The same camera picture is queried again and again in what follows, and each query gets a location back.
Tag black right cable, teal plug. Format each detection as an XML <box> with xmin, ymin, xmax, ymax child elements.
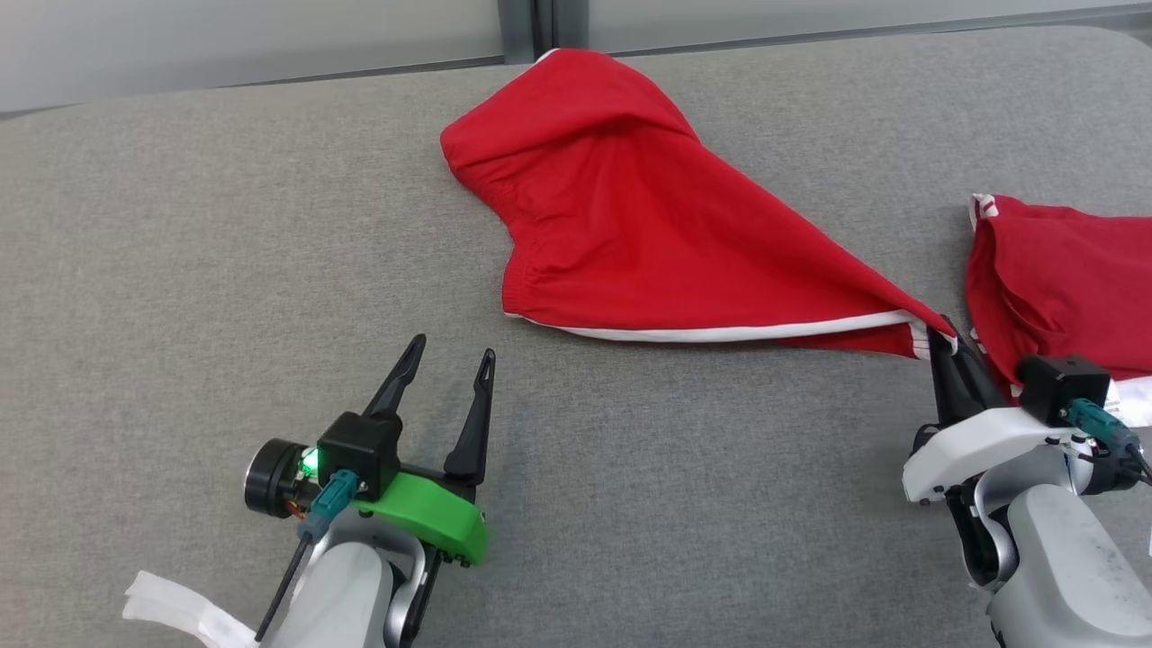
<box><xmin>1062</xmin><ymin>399</ymin><xmax>1152</xmax><ymax>491</ymax></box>

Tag white tape tag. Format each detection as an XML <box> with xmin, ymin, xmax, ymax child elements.
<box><xmin>123</xmin><ymin>570</ymin><xmax>257</xmax><ymax>648</ymax></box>

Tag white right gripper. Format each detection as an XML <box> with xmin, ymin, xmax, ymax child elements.
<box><xmin>903</xmin><ymin>315</ymin><xmax>1094</xmax><ymax>505</ymax></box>

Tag grey partition post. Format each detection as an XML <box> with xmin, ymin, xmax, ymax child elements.
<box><xmin>498</xmin><ymin>0</ymin><xmax>590</xmax><ymax>64</ymax></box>

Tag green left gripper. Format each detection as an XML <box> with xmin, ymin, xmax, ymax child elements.
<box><xmin>355</xmin><ymin>334</ymin><xmax>497</xmax><ymax>570</ymax></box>

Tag red shorts with white stripe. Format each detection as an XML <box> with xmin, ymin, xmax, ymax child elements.
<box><xmin>439</xmin><ymin>48</ymin><xmax>959</xmax><ymax>361</ymax></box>

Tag red shirt with white sleeve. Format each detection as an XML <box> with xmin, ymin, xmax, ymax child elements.
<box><xmin>965</xmin><ymin>193</ymin><xmax>1152</xmax><ymax>428</ymax></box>

